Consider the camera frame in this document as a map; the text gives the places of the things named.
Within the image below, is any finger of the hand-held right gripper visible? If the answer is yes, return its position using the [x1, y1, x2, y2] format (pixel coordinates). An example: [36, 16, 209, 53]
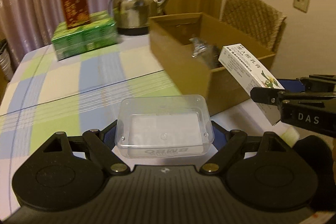
[277, 74, 336, 94]
[250, 86, 285, 110]

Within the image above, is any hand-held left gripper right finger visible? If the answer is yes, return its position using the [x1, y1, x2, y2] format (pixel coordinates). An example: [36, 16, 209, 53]
[201, 121, 302, 174]

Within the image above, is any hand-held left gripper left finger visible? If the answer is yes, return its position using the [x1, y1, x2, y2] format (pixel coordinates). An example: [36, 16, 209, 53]
[25, 120, 129, 175]

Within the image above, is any white box with plant print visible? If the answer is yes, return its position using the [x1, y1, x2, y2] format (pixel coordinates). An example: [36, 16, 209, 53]
[218, 43, 286, 126]

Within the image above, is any clear plastic box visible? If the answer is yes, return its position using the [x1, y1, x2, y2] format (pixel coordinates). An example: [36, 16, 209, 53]
[115, 94, 216, 159]

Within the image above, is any large cardboard box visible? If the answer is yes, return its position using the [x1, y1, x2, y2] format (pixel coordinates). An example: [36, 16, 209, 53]
[148, 13, 276, 115]

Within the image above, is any silver foil bag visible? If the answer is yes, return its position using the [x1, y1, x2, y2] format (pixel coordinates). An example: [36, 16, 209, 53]
[189, 36, 221, 69]

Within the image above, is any checked tablecloth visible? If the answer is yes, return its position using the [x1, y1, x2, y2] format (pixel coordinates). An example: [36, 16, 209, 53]
[0, 34, 301, 161]

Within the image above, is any woven chair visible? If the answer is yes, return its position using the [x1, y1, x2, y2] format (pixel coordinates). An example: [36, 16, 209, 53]
[219, 0, 287, 54]

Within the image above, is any green tissue pack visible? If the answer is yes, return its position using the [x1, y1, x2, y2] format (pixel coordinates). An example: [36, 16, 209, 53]
[51, 11, 118, 61]

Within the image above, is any steel kettle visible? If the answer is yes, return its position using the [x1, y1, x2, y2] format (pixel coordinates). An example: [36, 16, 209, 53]
[108, 0, 173, 36]

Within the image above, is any red gift box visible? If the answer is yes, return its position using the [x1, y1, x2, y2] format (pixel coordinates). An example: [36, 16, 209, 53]
[59, 0, 91, 30]

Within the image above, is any beige wall socket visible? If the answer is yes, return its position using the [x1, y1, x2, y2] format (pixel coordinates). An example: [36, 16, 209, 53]
[293, 0, 310, 13]

